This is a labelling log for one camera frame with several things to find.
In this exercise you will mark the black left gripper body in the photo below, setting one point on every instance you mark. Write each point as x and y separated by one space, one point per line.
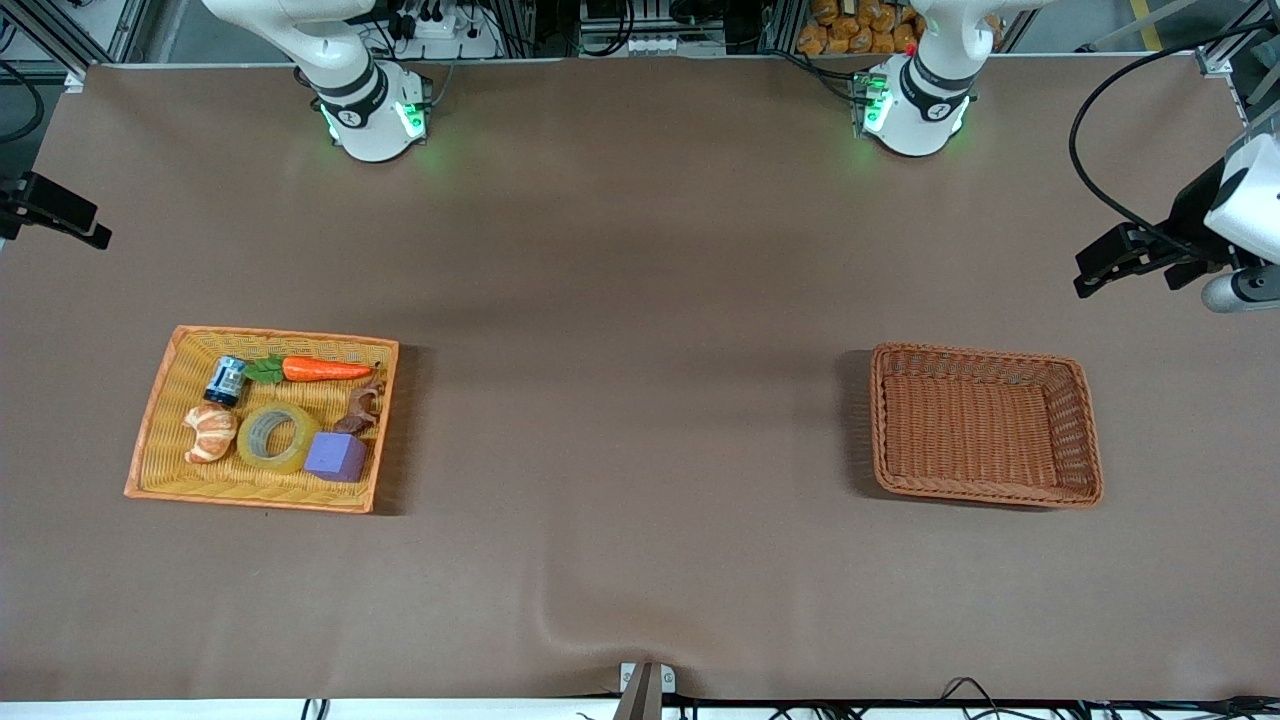
1190 216

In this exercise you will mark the yellow tape roll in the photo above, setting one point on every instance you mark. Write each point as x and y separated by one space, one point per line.
252 445

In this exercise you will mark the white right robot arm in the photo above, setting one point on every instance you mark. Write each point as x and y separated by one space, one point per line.
350 70

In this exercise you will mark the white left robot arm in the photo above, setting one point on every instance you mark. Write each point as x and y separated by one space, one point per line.
925 90

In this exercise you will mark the blue can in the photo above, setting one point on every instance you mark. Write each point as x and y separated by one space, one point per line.
226 382

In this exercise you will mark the brown wicker basket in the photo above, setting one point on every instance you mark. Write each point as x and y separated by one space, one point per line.
960 430

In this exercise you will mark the toy croissant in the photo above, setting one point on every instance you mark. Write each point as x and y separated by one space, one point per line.
210 435

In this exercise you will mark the orange toy carrot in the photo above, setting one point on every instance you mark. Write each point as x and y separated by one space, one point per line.
320 370

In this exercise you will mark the orange-rimmed yellow wicker tray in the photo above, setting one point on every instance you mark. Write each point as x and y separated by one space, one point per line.
265 490

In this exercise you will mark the brown toy animal figure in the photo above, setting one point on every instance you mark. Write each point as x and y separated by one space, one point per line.
362 405

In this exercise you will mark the purple cube block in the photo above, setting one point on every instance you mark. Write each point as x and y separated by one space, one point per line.
335 458

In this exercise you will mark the orange snack bags pile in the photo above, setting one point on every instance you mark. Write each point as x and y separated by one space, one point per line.
850 30

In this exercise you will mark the white power strip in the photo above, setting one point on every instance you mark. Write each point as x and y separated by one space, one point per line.
440 30

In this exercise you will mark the aluminium frame post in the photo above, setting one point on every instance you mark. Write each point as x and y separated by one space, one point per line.
60 35
1235 40

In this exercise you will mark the metal table bracket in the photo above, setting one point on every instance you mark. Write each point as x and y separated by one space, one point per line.
645 690

